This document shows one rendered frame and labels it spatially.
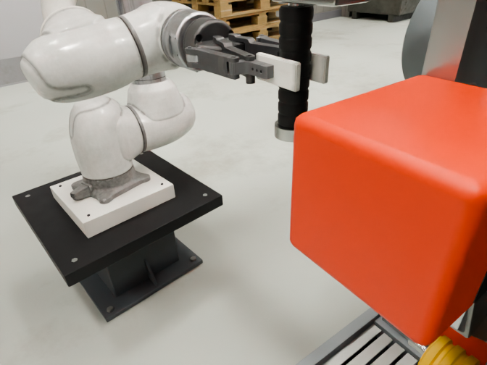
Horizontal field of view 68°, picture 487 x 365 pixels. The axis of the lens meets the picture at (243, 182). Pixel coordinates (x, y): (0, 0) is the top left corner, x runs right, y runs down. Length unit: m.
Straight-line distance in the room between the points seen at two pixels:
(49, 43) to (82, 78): 0.06
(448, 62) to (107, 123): 0.95
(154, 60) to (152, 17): 0.07
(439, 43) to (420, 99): 0.05
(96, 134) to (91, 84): 0.47
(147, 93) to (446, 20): 0.99
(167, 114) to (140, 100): 0.09
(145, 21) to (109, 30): 0.06
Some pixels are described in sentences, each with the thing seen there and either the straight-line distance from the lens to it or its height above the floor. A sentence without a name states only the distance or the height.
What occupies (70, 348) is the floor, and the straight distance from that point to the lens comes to 1.25.
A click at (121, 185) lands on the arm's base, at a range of 1.14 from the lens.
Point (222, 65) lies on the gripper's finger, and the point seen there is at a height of 0.83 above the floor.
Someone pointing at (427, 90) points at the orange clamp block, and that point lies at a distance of 0.18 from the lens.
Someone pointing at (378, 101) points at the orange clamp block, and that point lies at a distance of 0.16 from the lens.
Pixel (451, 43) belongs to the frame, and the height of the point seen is 0.90.
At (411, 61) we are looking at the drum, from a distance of 0.47.
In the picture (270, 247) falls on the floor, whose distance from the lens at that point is 1.40.
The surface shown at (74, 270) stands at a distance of 1.01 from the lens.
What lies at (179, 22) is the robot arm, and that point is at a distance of 0.59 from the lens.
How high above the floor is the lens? 0.94
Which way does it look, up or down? 32 degrees down
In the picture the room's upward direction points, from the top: 3 degrees counter-clockwise
